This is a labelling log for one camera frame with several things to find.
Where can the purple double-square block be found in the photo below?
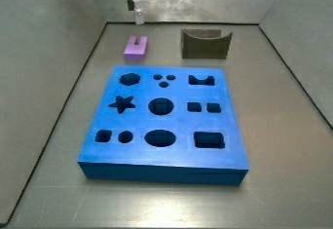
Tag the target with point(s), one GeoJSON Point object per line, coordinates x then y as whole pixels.
{"type": "Point", "coordinates": [135, 49]}

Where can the blue shape-sorting board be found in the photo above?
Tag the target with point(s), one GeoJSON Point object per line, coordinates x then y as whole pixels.
{"type": "Point", "coordinates": [165, 127]}

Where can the black curved holder stand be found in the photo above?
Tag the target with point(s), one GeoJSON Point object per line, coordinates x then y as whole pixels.
{"type": "Point", "coordinates": [205, 43]}

